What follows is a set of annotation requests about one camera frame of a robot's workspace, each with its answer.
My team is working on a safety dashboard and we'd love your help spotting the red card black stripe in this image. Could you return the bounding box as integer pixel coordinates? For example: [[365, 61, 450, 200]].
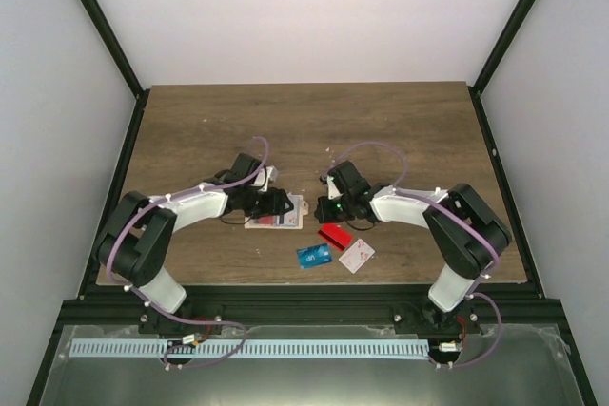
[[318, 223, 353, 252]]

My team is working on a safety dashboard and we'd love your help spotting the beige leather card holder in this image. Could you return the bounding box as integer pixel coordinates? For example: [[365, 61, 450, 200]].
[[245, 193, 309, 230]]

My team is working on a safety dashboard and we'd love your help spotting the white card pink pattern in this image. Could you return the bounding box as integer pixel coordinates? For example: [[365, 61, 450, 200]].
[[339, 239, 375, 274]]

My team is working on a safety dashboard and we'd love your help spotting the blue white card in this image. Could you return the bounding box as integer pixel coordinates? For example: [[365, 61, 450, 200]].
[[296, 243, 333, 269]]

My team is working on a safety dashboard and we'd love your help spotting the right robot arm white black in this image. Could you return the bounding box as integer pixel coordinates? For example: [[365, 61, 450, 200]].
[[314, 161, 511, 333]]

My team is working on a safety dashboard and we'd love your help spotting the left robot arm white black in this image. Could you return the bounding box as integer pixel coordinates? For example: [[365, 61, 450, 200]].
[[92, 153, 294, 334]]

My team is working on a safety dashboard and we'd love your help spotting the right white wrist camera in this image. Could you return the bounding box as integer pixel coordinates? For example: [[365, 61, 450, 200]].
[[320, 175, 342, 200]]

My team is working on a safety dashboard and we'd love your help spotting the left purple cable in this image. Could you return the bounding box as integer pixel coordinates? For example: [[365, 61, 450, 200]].
[[105, 136, 271, 372]]

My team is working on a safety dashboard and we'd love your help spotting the black aluminium front rail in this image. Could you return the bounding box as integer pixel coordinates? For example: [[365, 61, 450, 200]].
[[57, 284, 566, 335]]

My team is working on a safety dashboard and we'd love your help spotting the light blue slotted cable duct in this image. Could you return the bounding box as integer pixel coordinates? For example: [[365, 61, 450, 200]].
[[69, 338, 429, 360]]

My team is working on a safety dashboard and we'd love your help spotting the left black frame post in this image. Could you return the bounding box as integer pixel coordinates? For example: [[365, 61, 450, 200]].
[[51, 0, 146, 98]]

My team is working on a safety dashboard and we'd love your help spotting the black frame post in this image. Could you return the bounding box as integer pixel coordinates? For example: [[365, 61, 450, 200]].
[[470, 0, 565, 93], [51, 0, 146, 98]]

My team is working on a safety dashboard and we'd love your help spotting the right black frame post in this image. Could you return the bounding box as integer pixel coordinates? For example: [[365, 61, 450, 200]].
[[470, 0, 565, 93]]

